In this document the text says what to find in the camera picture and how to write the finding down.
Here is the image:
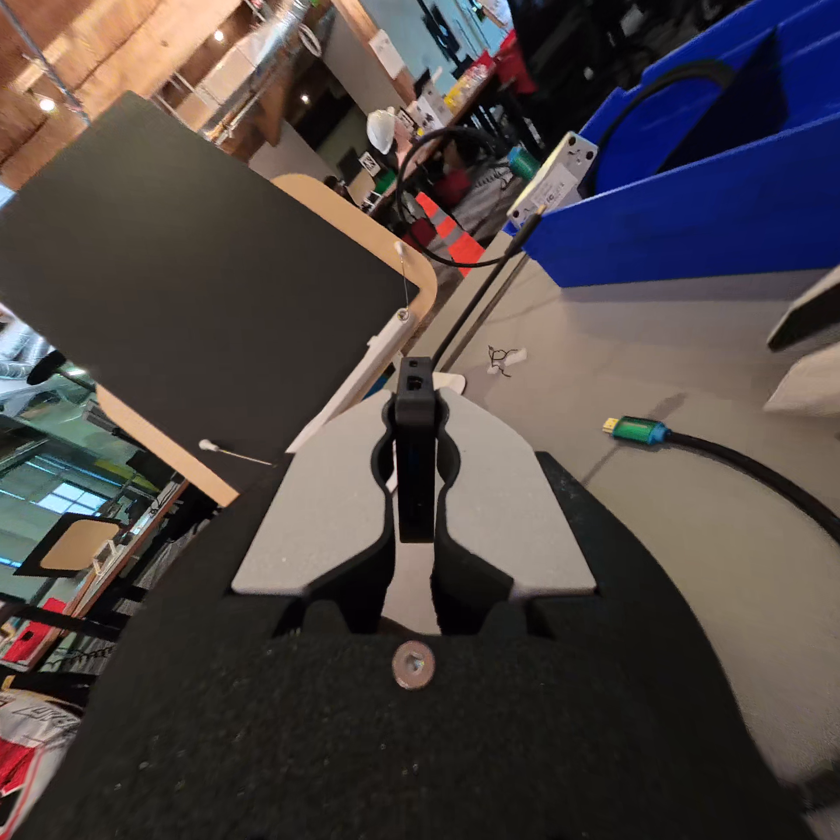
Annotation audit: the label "large blue plastic bin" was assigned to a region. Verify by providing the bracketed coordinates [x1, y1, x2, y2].
[502, 0, 840, 288]

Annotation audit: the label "black board wooden rim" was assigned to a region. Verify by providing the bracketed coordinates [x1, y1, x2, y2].
[0, 91, 439, 508]

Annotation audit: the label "red white jersey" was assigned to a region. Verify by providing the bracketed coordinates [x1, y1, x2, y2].
[0, 689, 86, 821]

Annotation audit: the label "black bin divider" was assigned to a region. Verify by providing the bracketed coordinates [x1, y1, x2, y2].
[656, 29, 788, 175]

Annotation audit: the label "orange red safety vest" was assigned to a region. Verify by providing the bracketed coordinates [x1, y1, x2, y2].
[413, 190, 487, 263]

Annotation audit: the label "black microphone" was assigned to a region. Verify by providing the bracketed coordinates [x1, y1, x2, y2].
[26, 350, 93, 388]

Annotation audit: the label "black adapter cable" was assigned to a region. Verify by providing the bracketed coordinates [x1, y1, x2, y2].
[594, 59, 736, 191]

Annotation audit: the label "thin black cable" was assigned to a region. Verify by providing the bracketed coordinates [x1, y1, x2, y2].
[395, 126, 547, 371]

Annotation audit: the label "thin steel wire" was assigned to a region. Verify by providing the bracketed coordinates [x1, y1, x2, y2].
[394, 241, 421, 322]

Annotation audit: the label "white hard hat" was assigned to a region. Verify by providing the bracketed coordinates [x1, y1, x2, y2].
[365, 106, 416, 155]

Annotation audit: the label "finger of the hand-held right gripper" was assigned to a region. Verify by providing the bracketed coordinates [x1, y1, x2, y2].
[764, 351, 840, 434]
[766, 266, 840, 352]

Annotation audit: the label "white power adapter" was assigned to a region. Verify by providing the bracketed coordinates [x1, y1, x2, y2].
[507, 131, 599, 231]

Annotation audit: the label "white paper sign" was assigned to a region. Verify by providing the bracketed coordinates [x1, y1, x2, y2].
[367, 29, 408, 76]

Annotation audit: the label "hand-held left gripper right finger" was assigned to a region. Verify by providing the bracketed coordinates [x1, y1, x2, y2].
[432, 388, 597, 634]

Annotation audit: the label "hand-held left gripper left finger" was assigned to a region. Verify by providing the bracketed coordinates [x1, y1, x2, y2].
[231, 394, 398, 634]

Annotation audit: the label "black braided cable green plugs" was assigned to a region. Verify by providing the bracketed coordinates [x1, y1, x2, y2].
[600, 415, 840, 546]

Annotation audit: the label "grey desk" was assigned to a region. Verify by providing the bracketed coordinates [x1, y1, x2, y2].
[367, 230, 840, 808]

